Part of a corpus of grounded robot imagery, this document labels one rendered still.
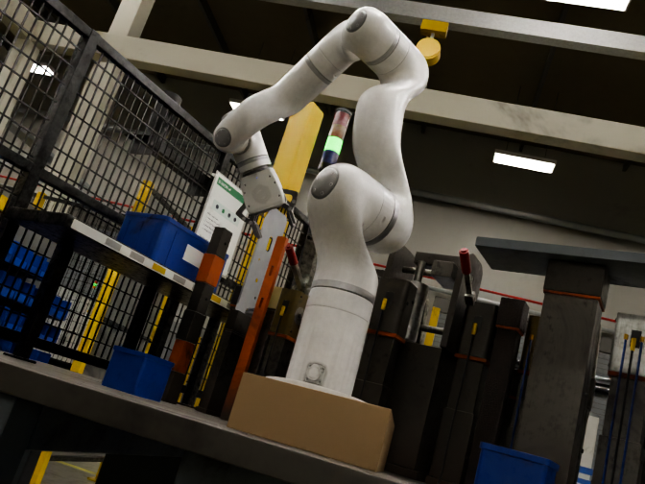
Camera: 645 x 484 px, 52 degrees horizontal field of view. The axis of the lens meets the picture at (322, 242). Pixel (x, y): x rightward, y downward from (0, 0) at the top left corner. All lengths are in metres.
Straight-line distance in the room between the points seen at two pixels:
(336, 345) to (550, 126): 4.36
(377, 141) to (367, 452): 0.59
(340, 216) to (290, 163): 1.53
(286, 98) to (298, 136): 1.11
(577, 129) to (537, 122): 0.29
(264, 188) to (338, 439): 0.80
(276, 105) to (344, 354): 0.71
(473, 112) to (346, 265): 4.24
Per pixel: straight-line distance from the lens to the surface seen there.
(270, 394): 1.10
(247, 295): 1.99
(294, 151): 2.72
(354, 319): 1.17
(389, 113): 1.35
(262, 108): 1.62
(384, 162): 1.33
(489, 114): 5.36
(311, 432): 1.08
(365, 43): 1.43
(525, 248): 1.29
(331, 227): 1.20
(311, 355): 1.15
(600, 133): 5.42
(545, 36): 4.33
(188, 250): 1.90
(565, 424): 1.23
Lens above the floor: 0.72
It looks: 16 degrees up
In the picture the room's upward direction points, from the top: 17 degrees clockwise
